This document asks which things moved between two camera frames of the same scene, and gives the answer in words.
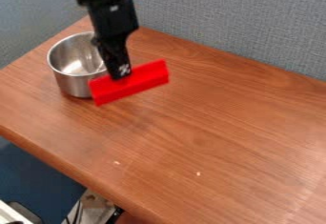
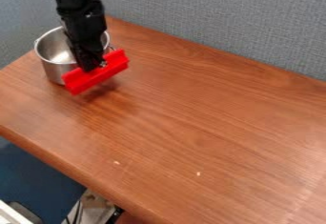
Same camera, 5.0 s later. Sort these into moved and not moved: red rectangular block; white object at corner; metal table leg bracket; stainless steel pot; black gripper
Moved: stainless steel pot; red rectangular block; black gripper
Not moved: metal table leg bracket; white object at corner
